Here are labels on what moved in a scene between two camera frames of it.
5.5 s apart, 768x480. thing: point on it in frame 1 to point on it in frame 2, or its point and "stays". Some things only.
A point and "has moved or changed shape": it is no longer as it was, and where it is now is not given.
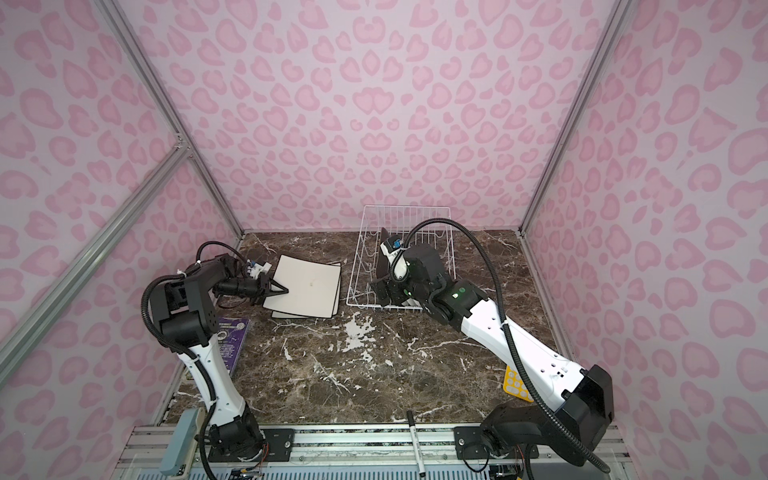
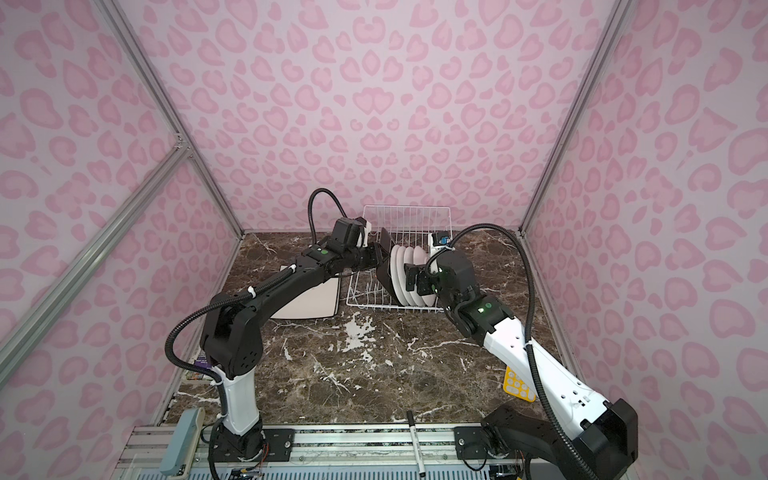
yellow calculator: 514,385 stays
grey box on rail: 180,450 stays
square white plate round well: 312,287 has moved or changed shape
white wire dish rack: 398,220 stays
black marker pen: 415,443 stays
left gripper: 264,287 to 376,255
